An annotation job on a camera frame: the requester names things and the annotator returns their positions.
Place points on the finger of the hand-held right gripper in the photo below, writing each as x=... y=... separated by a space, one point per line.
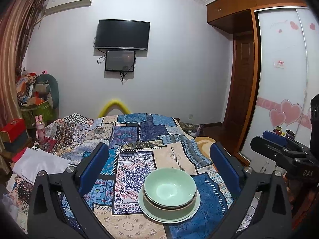
x=269 y=148
x=274 y=136

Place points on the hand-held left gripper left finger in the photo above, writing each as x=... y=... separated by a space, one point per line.
x=94 y=169

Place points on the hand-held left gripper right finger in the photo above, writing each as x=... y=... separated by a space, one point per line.
x=224 y=169

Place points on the pale green bowl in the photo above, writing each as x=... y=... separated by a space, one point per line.
x=170 y=188

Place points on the pale green plate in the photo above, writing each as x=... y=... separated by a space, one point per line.
x=172 y=221

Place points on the patchwork printed blanket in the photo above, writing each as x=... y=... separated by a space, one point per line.
x=139 y=154

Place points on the white cloth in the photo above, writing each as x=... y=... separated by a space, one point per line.
x=42 y=161

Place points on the patterned bag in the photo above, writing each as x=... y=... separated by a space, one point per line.
x=189 y=127

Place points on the brown wooden door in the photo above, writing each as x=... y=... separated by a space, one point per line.
x=241 y=79

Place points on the pink rabbit toy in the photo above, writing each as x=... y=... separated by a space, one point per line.
x=39 y=128

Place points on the yellow foam tube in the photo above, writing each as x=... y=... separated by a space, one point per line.
x=113 y=102

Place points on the small paper label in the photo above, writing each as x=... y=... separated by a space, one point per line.
x=279 y=63

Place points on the green cardboard box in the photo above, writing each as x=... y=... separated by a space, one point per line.
x=42 y=114

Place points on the dark grey box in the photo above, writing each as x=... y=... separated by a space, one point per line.
x=17 y=143

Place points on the red box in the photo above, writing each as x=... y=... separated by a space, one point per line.
x=13 y=127

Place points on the striped pink gold curtain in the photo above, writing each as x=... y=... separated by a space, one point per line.
x=12 y=67

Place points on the wooden overhead cabinet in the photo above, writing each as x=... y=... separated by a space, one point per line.
x=231 y=7

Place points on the white air conditioner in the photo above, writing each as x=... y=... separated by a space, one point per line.
x=69 y=2

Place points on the small black wall monitor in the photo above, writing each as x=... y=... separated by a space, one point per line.
x=119 y=61

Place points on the black wall television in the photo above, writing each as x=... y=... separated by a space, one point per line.
x=122 y=33

